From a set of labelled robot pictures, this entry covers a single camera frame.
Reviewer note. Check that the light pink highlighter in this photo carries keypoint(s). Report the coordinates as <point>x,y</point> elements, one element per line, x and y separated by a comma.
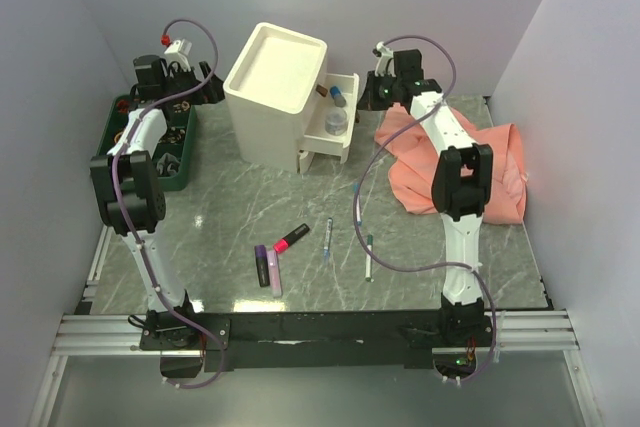
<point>274,273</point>

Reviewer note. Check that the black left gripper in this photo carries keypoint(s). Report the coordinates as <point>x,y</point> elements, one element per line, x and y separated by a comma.
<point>212,91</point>

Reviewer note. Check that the blue cap white marker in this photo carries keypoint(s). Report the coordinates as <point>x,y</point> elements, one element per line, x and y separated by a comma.
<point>357,207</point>

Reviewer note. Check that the pink cloth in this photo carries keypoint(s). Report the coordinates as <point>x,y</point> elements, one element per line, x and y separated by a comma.
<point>412,173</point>

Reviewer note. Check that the pink black highlighter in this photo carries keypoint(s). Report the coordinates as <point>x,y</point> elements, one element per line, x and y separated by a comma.
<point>291,238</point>

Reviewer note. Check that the green compartment tray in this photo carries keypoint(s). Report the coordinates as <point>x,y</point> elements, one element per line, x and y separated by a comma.
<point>173,153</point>

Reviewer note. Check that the green cap white marker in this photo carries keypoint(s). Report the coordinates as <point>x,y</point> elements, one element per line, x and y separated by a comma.
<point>368,260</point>

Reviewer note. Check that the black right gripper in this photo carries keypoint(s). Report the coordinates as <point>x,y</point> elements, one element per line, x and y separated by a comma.
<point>367,101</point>

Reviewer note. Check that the white three-drawer organizer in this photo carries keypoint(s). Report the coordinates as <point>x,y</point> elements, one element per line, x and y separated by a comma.
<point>277,93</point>

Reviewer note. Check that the thin blue pen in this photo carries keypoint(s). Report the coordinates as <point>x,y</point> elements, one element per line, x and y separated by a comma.
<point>327,240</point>

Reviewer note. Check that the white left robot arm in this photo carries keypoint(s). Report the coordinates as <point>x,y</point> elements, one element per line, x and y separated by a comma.
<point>131,202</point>

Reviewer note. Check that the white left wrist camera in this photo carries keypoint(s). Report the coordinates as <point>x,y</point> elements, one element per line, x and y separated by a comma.
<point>176,52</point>

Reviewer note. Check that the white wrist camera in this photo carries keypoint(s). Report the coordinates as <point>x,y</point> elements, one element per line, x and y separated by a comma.
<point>176,52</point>
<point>385,60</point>

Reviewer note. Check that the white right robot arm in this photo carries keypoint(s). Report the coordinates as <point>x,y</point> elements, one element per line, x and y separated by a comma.
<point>461,186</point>

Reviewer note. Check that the purple black highlighter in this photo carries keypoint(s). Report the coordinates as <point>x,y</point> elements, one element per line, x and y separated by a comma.
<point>262,265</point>

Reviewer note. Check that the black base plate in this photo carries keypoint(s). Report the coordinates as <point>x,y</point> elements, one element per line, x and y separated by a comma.
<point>227,342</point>

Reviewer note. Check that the clear round tape container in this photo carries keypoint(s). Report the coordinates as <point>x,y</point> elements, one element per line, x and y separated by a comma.
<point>336,121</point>

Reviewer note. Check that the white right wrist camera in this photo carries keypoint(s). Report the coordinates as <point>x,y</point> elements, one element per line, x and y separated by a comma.
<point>385,60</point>

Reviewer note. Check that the blue cap glue stick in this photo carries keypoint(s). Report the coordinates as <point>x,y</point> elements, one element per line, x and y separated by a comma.
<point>337,97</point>

